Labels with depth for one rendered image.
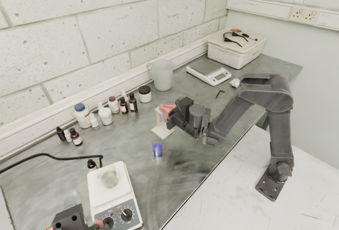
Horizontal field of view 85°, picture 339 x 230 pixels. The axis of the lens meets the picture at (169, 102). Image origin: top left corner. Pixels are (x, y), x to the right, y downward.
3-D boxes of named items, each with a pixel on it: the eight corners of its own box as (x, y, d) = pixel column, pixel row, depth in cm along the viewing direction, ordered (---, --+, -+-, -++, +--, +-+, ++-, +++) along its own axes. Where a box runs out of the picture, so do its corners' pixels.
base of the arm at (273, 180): (261, 177, 61) (283, 192, 57) (283, 142, 72) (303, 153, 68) (253, 188, 66) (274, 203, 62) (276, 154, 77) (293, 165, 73)
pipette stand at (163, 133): (175, 130, 87) (175, 110, 79) (163, 140, 82) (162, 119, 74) (163, 122, 91) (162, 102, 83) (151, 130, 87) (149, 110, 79)
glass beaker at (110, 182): (115, 171, 62) (110, 157, 57) (123, 183, 59) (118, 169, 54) (98, 182, 59) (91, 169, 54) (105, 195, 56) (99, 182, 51)
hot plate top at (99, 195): (131, 192, 57) (131, 191, 57) (91, 210, 53) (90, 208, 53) (122, 161, 66) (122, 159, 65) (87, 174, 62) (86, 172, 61)
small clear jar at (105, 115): (106, 115, 95) (103, 106, 90) (115, 119, 93) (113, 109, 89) (99, 123, 90) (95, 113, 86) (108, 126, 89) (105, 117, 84)
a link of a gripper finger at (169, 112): (155, 103, 74) (171, 114, 69) (167, 95, 78) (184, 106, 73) (155, 115, 78) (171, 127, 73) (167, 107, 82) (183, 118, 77)
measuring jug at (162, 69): (143, 88, 113) (140, 66, 104) (152, 77, 122) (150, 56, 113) (170, 95, 108) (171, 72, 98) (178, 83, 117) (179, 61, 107)
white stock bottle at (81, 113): (80, 130, 87) (71, 112, 80) (78, 121, 91) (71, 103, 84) (94, 126, 89) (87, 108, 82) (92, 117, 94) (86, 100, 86)
